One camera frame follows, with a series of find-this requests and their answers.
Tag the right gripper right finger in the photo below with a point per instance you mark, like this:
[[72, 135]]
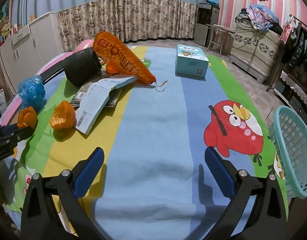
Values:
[[267, 219]]

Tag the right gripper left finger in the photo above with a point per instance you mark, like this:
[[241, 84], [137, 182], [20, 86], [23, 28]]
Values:
[[40, 219]]

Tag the blue plastic bag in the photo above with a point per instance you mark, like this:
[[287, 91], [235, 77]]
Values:
[[32, 93]]

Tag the black keyboard case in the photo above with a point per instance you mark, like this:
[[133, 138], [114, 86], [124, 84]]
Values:
[[52, 72]]

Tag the white paper booklet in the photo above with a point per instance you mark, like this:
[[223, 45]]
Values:
[[96, 98]]

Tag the teal plastic laundry basket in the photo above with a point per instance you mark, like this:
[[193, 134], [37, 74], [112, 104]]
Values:
[[289, 135]]

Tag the white side cabinet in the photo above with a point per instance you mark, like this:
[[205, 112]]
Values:
[[31, 48]]

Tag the black ribbed paper cup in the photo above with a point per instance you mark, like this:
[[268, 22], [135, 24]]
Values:
[[81, 66]]

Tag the grey barcode snack wrapper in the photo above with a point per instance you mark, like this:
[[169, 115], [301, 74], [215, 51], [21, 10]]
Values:
[[113, 95]]

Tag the colourful cartoon table cloth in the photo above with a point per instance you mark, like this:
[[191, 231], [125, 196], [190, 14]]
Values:
[[155, 183]]

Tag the low shelf with lace cover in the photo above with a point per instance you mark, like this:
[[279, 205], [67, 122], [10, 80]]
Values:
[[292, 94]]

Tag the orange snack bag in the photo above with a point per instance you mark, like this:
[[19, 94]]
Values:
[[120, 59]]

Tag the cabinet with patterned cover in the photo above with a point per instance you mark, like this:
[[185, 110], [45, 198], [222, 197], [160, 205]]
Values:
[[258, 54]]

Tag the blue and floral curtain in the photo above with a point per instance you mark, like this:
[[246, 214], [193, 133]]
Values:
[[128, 20]]

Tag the teal cardboard box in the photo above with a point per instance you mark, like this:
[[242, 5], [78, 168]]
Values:
[[191, 61]]

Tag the clothes rack with garments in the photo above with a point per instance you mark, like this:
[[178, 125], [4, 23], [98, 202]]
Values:
[[294, 38]]

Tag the small folding table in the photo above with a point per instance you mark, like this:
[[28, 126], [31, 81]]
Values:
[[218, 34]]

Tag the pile of colourful clothes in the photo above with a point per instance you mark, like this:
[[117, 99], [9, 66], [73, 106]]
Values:
[[260, 17]]

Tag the grey water dispenser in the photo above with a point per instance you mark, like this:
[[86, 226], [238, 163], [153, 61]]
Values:
[[207, 15]]

